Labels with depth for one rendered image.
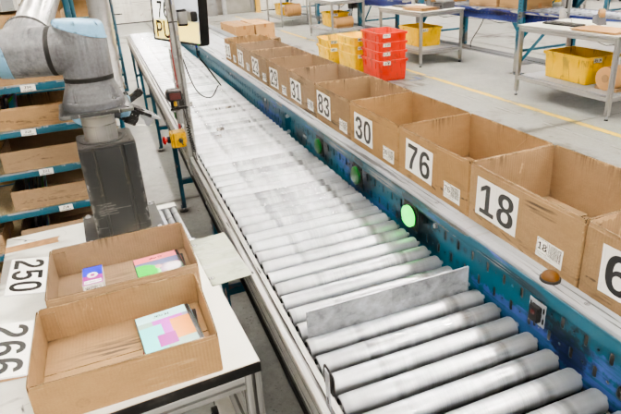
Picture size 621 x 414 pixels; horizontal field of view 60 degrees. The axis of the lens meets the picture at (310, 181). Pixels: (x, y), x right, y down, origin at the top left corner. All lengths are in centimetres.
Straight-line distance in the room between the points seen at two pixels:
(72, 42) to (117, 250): 64
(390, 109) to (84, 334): 143
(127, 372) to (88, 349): 23
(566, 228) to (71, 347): 118
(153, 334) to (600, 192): 120
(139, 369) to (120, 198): 80
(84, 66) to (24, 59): 17
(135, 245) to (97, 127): 40
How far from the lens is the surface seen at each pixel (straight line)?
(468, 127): 199
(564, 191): 170
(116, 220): 192
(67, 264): 175
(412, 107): 231
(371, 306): 138
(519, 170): 164
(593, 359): 133
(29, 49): 183
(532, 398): 125
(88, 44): 179
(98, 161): 184
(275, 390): 230
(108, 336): 145
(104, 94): 180
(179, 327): 137
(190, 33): 260
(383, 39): 723
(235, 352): 132
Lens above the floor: 159
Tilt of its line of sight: 23 degrees down
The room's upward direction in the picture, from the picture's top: 4 degrees counter-clockwise
